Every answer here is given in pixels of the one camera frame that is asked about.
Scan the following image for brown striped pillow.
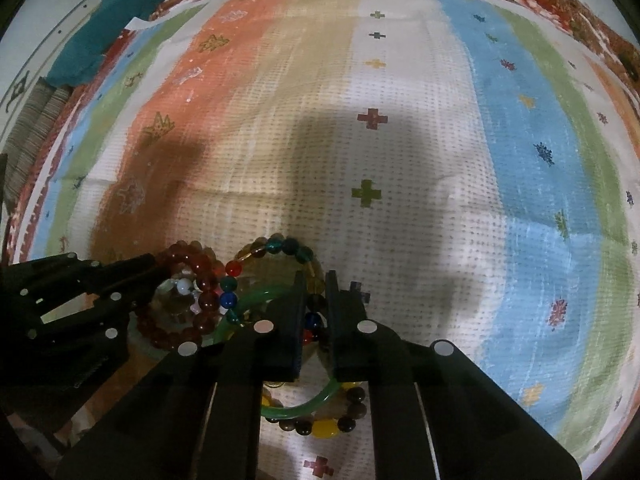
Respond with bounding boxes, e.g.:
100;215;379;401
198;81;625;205
3;78;73;212

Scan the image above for striped colourful blanket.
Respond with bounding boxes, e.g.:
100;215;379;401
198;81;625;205
14;0;639;476

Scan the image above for green jade bangle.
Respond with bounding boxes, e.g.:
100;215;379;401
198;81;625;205
212;285;343;420

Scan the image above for dark red bead bracelet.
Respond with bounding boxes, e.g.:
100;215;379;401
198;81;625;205
134;239;228;351

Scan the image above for small silver ring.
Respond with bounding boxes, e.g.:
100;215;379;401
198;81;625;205
167;276;196;311

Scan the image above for teal folded blanket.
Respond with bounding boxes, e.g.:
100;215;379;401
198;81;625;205
46;0;164;88

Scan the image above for multicolour bead bracelet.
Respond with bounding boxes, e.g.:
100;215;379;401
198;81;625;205
219;233;327;346

